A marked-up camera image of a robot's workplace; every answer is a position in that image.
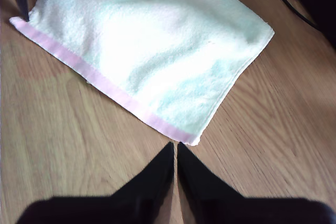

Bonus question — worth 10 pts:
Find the mint tea towel pink border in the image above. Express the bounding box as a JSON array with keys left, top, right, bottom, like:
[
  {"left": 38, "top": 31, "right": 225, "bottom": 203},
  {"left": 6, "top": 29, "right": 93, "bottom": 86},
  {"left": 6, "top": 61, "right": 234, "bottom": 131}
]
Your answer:
[{"left": 9, "top": 0, "right": 276, "bottom": 147}]

